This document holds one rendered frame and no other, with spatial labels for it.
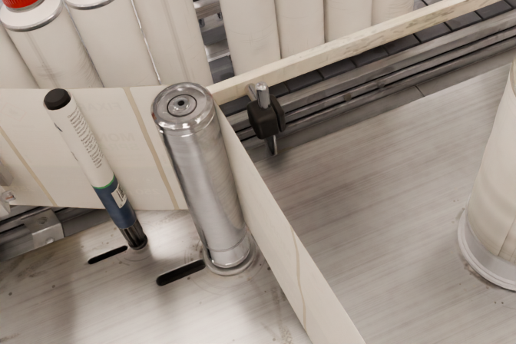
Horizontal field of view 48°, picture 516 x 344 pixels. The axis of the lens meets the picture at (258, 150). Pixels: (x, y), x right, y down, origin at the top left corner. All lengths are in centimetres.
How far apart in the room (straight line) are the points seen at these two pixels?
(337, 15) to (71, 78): 26
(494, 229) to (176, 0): 31
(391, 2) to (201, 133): 33
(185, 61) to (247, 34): 6
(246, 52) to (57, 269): 26
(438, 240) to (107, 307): 28
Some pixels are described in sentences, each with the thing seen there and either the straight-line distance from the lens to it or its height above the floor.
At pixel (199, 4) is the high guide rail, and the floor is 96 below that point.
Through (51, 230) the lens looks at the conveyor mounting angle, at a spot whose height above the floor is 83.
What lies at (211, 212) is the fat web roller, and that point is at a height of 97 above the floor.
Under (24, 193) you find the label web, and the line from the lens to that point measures 52.
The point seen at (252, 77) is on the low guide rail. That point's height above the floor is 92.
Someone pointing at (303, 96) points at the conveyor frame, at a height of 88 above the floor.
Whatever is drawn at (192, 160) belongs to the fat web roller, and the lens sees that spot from 36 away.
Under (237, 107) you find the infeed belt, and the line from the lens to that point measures 59.
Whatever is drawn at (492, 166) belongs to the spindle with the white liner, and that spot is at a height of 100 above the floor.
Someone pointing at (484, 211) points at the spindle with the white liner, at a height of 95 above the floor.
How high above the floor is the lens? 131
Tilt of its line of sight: 52 degrees down
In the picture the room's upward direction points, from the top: 11 degrees counter-clockwise
